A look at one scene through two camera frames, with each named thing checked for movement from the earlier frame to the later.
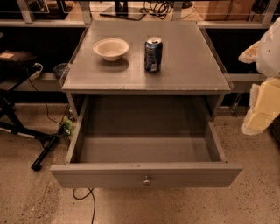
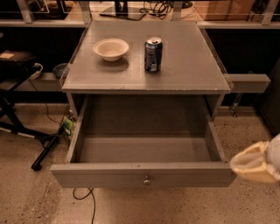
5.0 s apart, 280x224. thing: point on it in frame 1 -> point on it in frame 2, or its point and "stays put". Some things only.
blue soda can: x=153 y=54 stays put
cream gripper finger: x=264 y=106 -> x=253 y=157
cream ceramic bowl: x=111 y=50 stays put
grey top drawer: x=144 y=143 stays put
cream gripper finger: x=250 y=55 -> x=262 y=172
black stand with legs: x=14 y=66 stays put
